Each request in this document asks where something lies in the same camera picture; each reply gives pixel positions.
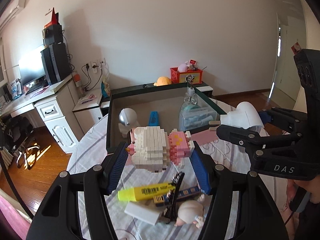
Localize white door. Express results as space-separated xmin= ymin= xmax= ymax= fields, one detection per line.
xmin=269 ymin=12 xmax=308 ymax=101

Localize red door decoration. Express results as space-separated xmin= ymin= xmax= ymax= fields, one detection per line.
xmin=290 ymin=42 xmax=302 ymax=55

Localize white rectangular power adapter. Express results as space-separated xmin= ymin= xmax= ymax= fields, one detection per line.
xmin=124 ymin=201 xmax=170 ymax=226

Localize pink desk pad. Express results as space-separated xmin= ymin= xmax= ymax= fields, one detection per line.
xmin=30 ymin=86 xmax=50 ymax=96

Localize black speaker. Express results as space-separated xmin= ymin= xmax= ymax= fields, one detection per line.
xmin=42 ymin=24 xmax=63 ymax=46

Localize red printed storage box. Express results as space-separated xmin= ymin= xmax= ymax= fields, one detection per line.
xmin=170 ymin=67 xmax=203 ymax=84

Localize yellow highlighter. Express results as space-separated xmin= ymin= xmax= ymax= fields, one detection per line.
xmin=117 ymin=184 xmax=175 ymax=202

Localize white air conditioner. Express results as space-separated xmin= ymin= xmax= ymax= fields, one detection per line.
xmin=0 ymin=0 xmax=27 ymax=28

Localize pink storage box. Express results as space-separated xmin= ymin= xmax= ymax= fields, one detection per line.
xmin=106 ymin=81 xmax=229 ymax=155

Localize white striped tablecloth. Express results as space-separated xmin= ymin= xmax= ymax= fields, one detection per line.
xmin=66 ymin=97 xmax=298 ymax=240

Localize clear pump bottle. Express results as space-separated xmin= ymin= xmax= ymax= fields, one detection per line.
xmin=181 ymin=84 xmax=199 ymax=110

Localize low black-top cabinet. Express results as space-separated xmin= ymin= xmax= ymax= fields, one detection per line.
xmin=110 ymin=81 xmax=214 ymax=98

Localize bald baby doll figurine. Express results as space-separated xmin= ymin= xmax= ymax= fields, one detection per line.
xmin=175 ymin=194 xmax=207 ymax=228

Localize red triangular sign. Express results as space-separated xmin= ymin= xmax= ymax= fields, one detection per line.
xmin=51 ymin=7 xmax=60 ymax=25

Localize blue battery pack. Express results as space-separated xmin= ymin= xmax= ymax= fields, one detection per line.
xmin=153 ymin=186 xmax=201 ymax=207

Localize black keyboard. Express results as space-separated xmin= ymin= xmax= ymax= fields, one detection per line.
xmin=25 ymin=84 xmax=44 ymax=94

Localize white robot figurine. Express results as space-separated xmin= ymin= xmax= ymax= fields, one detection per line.
xmin=119 ymin=108 xmax=137 ymax=138

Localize white desk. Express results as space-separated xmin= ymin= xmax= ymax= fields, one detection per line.
xmin=0 ymin=74 xmax=85 ymax=154

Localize blue and white box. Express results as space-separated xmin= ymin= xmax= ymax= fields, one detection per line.
xmin=9 ymin=79 xmax=23 ymax=100

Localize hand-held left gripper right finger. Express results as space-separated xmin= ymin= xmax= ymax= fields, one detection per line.
xmin=189 ymin=141 xmax=288 ymax=240

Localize white rounded plug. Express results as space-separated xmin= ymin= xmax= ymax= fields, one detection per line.
xmin=209 ymin=101 xmax=265 ymax=132

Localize white side cabinet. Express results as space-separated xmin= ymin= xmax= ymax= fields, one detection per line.
xmin=72 ymin=94 xmax=111 ymax=135

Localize white and pink brick toy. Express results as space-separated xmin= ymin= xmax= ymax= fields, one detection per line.
xmin=127 ymin=126 xmax=196 ymax=173

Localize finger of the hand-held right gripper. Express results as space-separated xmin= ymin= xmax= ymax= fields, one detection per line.
xmin=216 ymin=125 xmax=303 ymax=161
xmin=259 ymin=107 xmax=309 ymax=130

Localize bottle with orange cap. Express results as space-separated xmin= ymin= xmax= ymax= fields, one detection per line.
xmin=74 ymin=74 xmax=83 ymax=95

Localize pink plush toy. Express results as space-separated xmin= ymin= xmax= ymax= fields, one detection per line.
xmin=177 ymin=60 xmax=191 ymax=72

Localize black power cables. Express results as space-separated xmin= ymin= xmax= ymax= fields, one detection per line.
xmin=81 ymin=64 xmax=103 ymax=92

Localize black office chair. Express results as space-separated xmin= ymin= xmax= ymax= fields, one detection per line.
xmin=0 ymin=116 xmax=41 ymax=170

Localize black hair clip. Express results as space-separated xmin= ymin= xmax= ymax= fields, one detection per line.
xmin=160 ymin=172 xmax=185 ymax=224

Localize white wall socket panel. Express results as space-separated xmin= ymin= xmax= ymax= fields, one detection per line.
xmin=90 ymin=58 xmax=107 ymax=73

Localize orange octopus plush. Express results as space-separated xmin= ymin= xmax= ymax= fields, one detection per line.
xmin=153 ymin=76 xmax=172 ymax=87

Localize person's right hand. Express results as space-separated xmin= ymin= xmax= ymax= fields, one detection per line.
xmin=297 ymin=179 xmax=320 ymax=204

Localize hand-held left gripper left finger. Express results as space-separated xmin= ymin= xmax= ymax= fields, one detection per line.
xmin=26 ymin=141 xmax=130 ymax=240

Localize clear plastic box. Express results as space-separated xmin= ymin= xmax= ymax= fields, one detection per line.
xmin=179 ymin=104 xmax=217 ymax=132

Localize black computer tower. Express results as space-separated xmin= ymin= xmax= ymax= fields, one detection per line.
xmin=40 ymin=42 xmax=72 ymax=85

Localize blue snack bag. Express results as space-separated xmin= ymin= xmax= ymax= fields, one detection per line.
xmin=101 ymin=77 xmax=112 ymax=98

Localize black computer monitor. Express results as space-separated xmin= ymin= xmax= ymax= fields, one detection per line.
xmin=19 ymin=44 xmax=47 ymax=87

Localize magenta bed cover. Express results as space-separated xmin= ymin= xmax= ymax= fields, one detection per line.
xmin=0 ymin=190 xmax=33 ymax=240

